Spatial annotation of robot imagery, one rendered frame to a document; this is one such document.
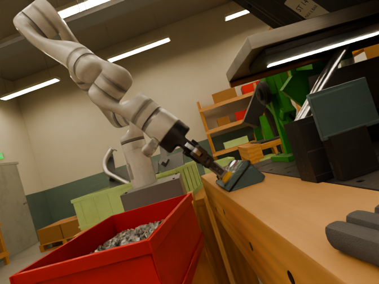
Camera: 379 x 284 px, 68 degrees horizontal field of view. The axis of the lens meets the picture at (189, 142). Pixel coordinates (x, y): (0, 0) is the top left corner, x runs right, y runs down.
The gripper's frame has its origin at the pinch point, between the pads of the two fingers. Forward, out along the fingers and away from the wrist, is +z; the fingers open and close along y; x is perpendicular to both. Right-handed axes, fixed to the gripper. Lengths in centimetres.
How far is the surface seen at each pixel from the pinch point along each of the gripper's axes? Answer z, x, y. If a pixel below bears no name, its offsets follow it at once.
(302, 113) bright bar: 3.5, -16.1, -16.3
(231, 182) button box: 3.8, 0.5, -2.3
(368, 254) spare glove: 4.2, 1.2, -47.0
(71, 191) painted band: -186, 262, 767
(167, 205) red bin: -4.0, 13.7, 2.4
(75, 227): -82, 231, 507
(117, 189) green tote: -23, 35, 81
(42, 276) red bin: -13.7, 27.4, -24.9
